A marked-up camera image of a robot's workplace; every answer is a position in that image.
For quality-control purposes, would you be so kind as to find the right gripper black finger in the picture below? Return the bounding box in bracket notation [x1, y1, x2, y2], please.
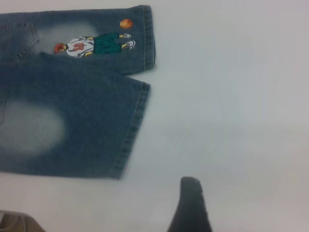
[166, 176, 213, 232]

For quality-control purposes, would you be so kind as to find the blue denim shorts basketball print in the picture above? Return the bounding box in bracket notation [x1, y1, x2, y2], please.
[0, 4, 159, 181]

